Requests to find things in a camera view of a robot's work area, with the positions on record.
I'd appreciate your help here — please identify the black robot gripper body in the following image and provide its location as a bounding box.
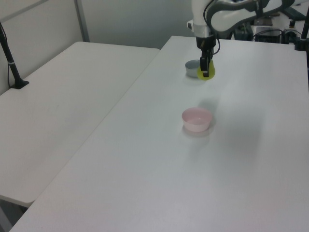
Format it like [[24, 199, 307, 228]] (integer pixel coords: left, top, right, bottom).
[[195, 35, 217, 59]]

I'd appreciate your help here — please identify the green pear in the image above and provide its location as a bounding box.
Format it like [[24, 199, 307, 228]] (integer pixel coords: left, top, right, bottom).
[[197, 59, 216, 81]]

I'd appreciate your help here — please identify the grey bowl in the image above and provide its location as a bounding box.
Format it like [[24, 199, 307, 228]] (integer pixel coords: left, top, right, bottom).
[[185, 60, 201, 78]]

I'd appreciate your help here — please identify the pink bowl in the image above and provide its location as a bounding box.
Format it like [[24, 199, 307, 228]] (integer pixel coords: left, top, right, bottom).
[[181, 107, 213, 132]]

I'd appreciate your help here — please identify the black control box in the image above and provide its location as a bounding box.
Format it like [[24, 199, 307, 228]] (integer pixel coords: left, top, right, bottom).
[[253, 29, 283, 44]]

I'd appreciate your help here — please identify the white side table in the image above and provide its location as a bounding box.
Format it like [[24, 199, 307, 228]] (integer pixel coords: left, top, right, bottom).
[[0, 41, 161, 204]]

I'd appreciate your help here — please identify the black camera stand with clamp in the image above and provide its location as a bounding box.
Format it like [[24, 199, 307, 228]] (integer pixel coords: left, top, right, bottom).
[[294, 17, 309, 52]]

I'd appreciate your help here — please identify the grey metal partition post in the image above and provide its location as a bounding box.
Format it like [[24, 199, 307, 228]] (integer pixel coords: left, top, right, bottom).
[[73, 0, 90, 43]]

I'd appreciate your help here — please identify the black camera stand with base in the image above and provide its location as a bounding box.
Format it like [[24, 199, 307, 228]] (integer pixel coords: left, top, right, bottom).
[[0, 21, 30, 90]]

